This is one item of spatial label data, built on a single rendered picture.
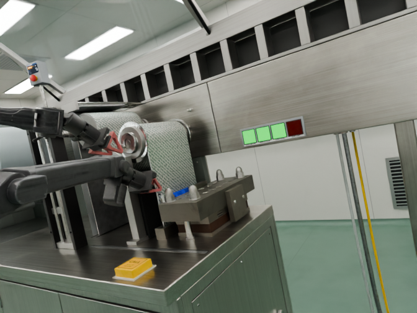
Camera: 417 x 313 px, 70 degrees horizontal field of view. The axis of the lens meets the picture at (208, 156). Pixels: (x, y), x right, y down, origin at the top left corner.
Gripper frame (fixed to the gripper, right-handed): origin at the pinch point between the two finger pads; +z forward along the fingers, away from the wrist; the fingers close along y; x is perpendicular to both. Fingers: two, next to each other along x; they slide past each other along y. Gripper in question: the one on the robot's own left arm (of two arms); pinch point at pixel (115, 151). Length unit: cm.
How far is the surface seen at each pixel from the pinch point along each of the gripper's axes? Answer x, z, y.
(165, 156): 4.5, 14.1, 10.2
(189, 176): 4.0, 29.2, 10.0
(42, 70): 40, -22, -46
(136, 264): -36.2, 4.9, 21.5
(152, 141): 6.0, 6.2, 10.4
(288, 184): 118, 254, -40
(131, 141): 3.7, 0.7, 6.0
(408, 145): 18, 54, 84
